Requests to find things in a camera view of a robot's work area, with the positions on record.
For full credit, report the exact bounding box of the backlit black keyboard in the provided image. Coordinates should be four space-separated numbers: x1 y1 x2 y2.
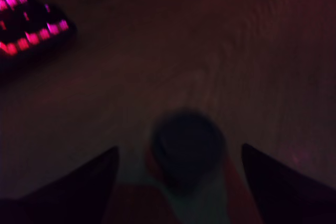
0 0 78 65

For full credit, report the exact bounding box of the red patterned table mat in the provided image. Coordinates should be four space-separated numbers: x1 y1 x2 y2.
101 142 265 224

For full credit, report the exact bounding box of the dark coffee capsule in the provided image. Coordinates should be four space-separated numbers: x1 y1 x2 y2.
152 108 227 196

